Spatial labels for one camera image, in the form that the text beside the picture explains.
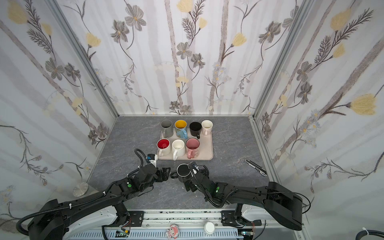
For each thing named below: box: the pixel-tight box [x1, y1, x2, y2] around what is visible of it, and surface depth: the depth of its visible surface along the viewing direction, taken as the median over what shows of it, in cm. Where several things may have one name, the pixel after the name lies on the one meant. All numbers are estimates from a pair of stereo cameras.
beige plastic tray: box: [157, 128, 214, 161], surface depth 97 cm
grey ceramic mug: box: [160, 119, 174, 139], surface depth 103 cm
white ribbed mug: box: [172, 139, 186, 161], surface depth 95 cm
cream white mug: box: [156, 138, 171, 158], surface depth 96 cm
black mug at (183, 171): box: [176, 163, 191, 183], surface depth 83 cm
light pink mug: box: [201, 119, 214, 136], surface depth 104 cm
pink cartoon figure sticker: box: [166, 224, 180, 240], surface depth 69 cm
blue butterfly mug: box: [174, 119, 188, 140], surface depth 103 cm
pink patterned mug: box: [186, 137, 200, 160], surface depth 92 cm
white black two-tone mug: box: [189, 121, 202, 139], surface depth 103 cm
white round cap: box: [204, 221, 215, 235], surface depth 65 cm
